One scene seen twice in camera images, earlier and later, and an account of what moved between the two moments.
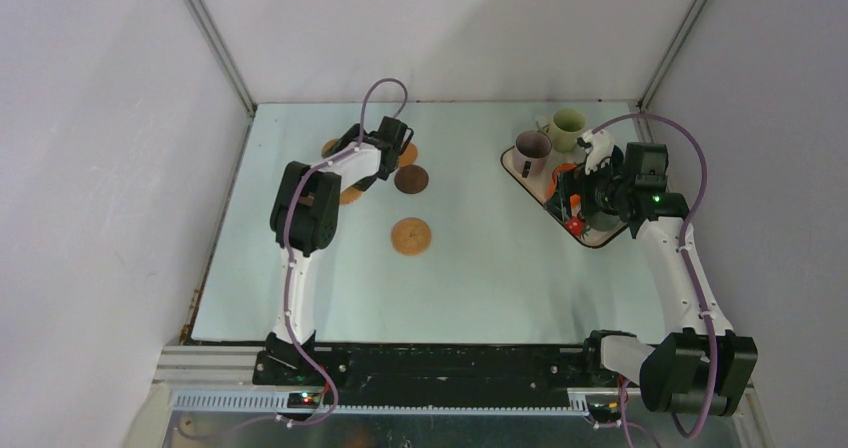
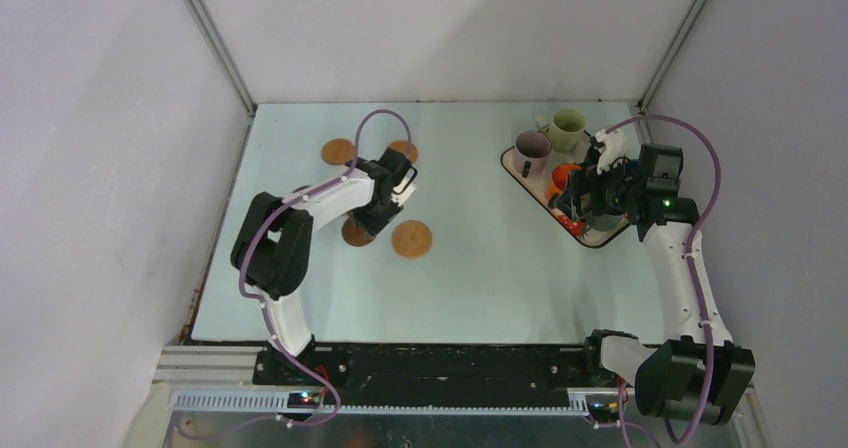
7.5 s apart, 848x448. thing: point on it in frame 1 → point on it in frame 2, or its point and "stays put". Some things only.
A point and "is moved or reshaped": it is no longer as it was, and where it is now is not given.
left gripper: (354, 132) → (376, 225)
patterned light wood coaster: (411, 236) stays put
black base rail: (429, 376) stays put
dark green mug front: (603, 221) stays put
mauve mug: (531, 152) stays put
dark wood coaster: (411, 179) is moved or reshaped
